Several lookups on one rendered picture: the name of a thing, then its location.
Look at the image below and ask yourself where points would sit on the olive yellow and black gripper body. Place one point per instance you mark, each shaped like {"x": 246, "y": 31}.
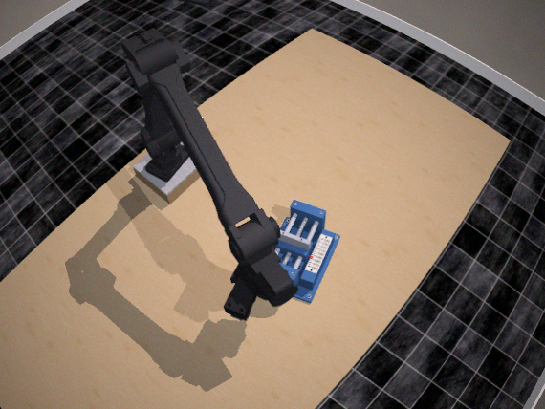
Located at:
{"x": 232, "y": 279}

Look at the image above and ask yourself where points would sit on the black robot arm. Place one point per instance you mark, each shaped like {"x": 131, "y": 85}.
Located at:
{"x": 156, "y": 65}

